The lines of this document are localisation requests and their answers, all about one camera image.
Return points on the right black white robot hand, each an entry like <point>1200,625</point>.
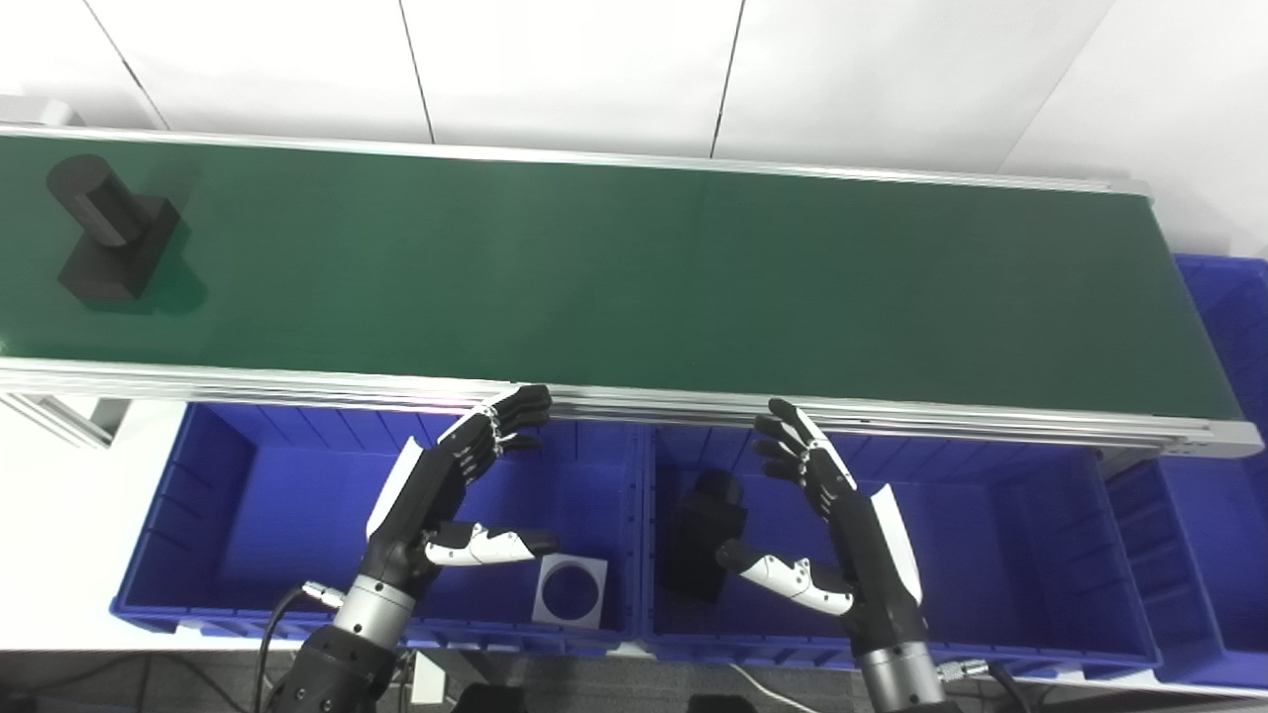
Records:
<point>872,564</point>

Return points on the grey conveyor end housing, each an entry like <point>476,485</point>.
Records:
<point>35,109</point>

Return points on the green conveyor belt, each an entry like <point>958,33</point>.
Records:
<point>634,277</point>
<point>297,382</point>

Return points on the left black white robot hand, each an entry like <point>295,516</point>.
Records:
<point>426,495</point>

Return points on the grey square plate with hole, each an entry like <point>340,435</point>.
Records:
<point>548,609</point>

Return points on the blue plastic bin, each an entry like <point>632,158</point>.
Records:
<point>1218,555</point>
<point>297,535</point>
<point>991,555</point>

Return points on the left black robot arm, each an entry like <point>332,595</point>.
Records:
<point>342,663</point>

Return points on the small white box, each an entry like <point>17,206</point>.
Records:
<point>428,681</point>

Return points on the black cylinder-on-block part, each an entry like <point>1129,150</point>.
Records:
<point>109,243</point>
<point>705,535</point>

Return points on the aluminium conveyor support leg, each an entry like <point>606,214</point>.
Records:
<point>59,414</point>

